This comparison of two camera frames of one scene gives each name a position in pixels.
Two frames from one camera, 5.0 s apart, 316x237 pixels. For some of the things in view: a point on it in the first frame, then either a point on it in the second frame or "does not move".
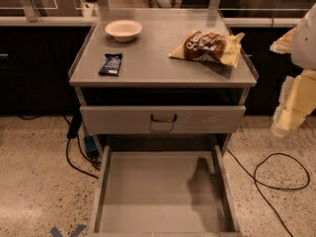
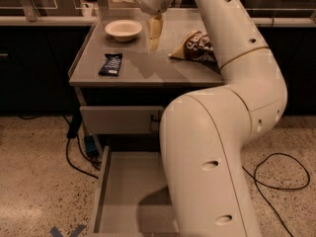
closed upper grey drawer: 162,119 does not move
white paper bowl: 123,31 does not move
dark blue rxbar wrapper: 112,65 does not move
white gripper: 305,46 -> 150,1
